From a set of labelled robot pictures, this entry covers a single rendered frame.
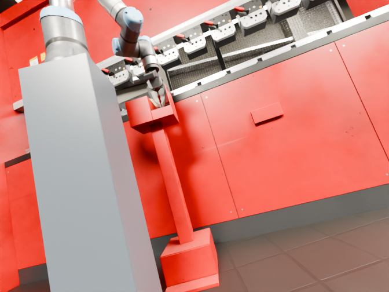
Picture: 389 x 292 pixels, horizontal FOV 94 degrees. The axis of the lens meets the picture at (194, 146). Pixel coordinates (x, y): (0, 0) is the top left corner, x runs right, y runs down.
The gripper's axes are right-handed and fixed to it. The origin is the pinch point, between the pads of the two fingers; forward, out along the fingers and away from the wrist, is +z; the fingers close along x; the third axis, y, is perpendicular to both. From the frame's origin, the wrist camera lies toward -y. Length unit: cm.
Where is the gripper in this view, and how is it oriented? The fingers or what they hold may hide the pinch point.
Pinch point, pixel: (161, 105)
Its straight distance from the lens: 89.6
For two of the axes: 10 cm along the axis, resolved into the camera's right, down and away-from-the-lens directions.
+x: -9.6, 2.8, 0.4
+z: 2.8, 9.6, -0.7
